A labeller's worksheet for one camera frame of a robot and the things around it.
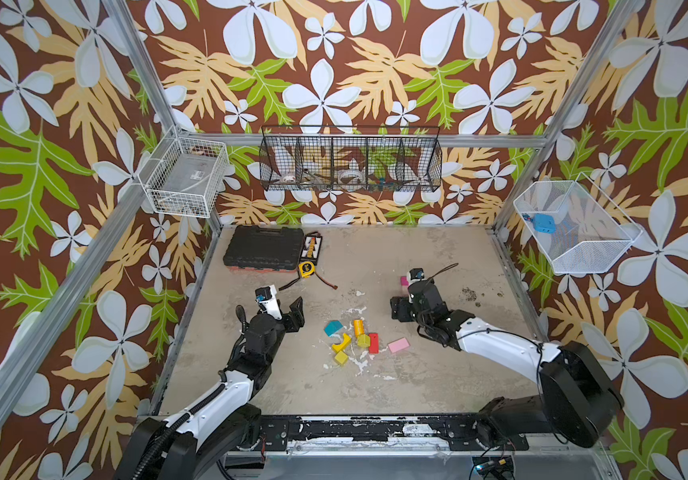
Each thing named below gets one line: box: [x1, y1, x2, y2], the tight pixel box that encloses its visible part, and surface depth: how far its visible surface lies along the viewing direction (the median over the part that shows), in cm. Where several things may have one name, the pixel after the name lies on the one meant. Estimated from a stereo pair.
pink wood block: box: [387, 337, 411, 354], surface depth 90 cm
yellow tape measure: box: [298, 261, 316, 278], surface depth 107 cm
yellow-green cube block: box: [357, 334, 370, 348], surface depth 90 cm
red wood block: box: [368, 332, 379, 354], surface depth 91 cm
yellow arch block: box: [332, 333, 352, 353], surface depth 89 cm
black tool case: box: [223, 224, 305, 273], surface depth 111 cm
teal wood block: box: [323, 320, 343, 337], surface depth 94 cm
